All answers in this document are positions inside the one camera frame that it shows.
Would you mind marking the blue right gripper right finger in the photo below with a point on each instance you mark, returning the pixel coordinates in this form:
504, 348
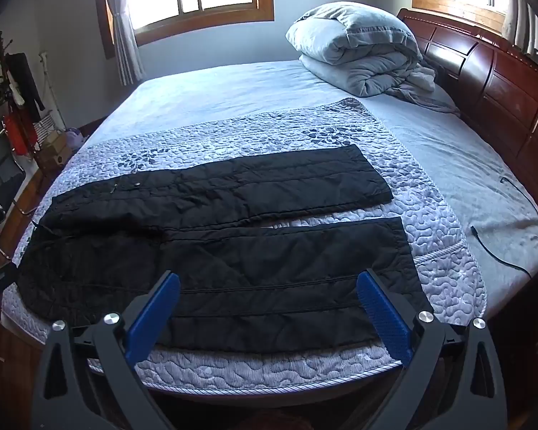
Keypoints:
391, 328

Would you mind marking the wooden coat rack with clothes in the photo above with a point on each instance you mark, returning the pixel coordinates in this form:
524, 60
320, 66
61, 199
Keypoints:
20, 98

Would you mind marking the light blue bed sheet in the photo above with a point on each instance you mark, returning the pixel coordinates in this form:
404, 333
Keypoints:
472, 224

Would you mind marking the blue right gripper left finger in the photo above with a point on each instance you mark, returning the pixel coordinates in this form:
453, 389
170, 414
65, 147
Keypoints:
147, 316

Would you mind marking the folded grey blue duvet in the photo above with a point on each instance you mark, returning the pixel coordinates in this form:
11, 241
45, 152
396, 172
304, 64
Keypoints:
367, 51

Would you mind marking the black quilted pants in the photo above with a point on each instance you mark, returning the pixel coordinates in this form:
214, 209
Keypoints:
249, 283

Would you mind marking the grey headboard window curtain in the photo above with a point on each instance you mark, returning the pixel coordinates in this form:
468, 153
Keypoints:
521, 28

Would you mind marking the white wire rack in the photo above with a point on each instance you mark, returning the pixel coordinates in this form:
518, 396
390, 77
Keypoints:
51, 119

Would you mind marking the grey patterned quilted bedspread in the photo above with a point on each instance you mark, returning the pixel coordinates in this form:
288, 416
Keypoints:
231, 374

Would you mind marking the dark red wooden headboard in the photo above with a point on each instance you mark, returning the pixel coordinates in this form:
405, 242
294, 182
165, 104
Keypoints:
494, 85

